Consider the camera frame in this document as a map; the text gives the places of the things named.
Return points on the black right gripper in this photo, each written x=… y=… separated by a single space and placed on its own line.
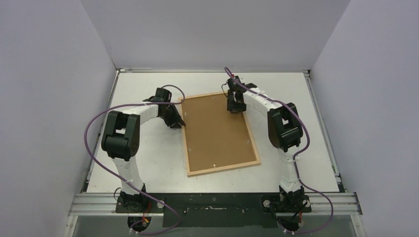
x=235 y=102

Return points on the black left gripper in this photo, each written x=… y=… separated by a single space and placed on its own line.
x=176 y=122

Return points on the brown frame backing board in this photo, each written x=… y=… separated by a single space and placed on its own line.
x=216 y=134

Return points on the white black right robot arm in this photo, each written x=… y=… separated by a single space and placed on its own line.
x=284 y=132

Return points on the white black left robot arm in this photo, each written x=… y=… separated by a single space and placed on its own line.
x=121 y=141

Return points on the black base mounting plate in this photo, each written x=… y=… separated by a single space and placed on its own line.
x=216 y=210

